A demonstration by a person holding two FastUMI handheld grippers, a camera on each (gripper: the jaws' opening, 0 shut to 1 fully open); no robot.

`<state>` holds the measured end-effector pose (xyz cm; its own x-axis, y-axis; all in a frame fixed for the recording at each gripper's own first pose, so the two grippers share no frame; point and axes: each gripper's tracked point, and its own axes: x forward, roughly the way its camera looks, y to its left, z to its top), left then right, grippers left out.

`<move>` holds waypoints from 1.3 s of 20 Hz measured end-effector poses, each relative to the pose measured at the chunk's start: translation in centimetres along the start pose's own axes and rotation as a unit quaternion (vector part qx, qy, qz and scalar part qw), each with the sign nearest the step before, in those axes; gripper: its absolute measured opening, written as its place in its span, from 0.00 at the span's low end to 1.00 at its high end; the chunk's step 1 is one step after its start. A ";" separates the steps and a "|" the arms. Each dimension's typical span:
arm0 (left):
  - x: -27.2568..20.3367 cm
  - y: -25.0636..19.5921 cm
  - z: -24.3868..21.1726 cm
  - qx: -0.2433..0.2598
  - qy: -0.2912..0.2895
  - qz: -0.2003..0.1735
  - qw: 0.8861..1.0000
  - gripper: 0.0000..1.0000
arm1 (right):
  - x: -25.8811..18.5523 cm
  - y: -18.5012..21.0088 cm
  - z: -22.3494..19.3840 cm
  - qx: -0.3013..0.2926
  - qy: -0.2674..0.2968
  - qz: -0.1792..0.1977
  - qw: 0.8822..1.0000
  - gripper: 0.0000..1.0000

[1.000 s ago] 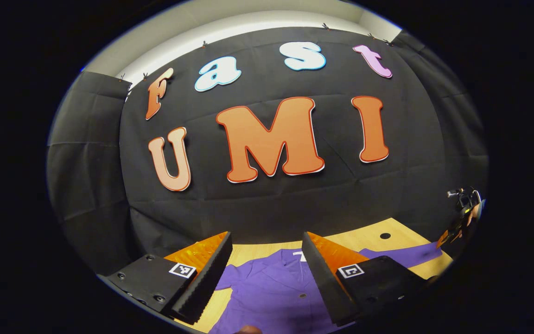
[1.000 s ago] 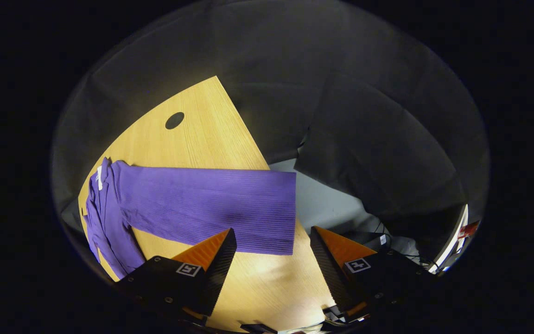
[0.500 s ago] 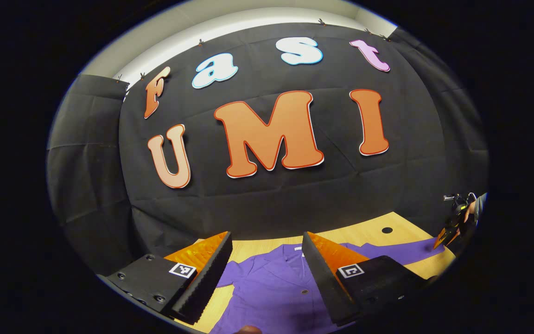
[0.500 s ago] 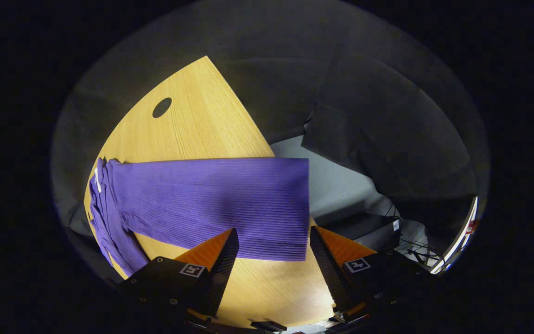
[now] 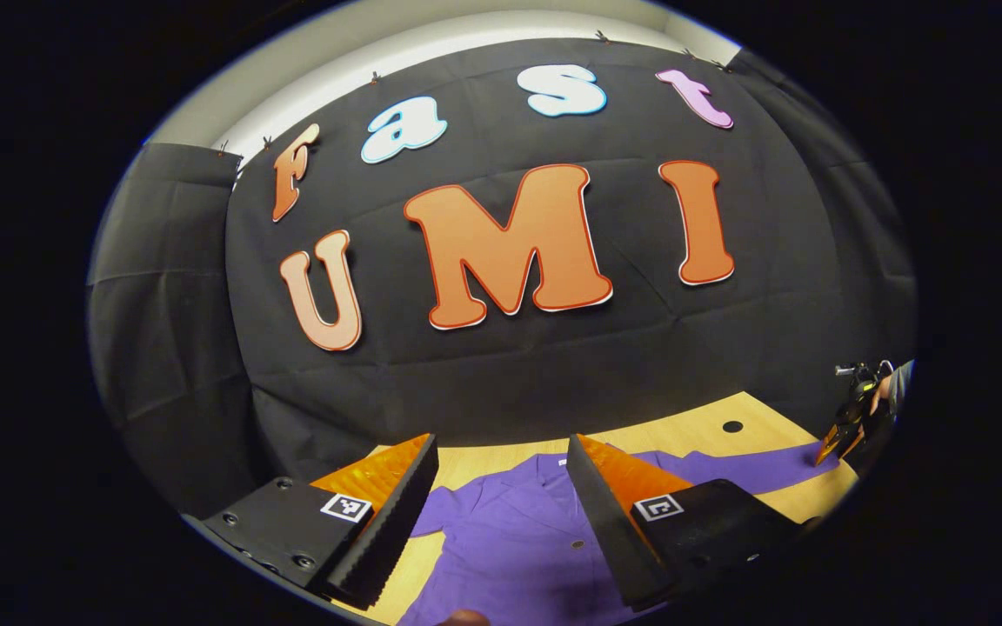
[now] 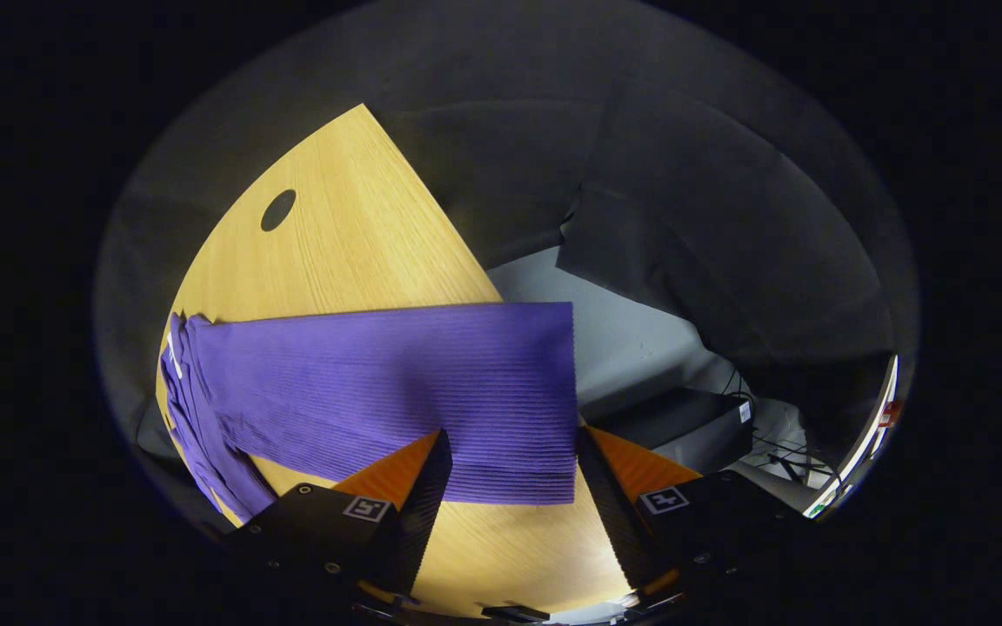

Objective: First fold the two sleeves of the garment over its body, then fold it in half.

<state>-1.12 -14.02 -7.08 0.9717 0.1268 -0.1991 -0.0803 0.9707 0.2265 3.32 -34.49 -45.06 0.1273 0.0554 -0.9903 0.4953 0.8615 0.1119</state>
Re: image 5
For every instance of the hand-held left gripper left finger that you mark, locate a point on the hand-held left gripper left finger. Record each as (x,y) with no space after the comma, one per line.
(397,530)

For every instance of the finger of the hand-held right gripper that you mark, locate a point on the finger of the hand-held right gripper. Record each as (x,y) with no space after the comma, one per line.
(853,439)
(830,448)

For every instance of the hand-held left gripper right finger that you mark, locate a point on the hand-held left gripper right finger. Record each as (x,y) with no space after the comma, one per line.
(610,530)

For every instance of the purple shirt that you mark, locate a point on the purple shirt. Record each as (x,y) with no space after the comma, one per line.
(518,548)

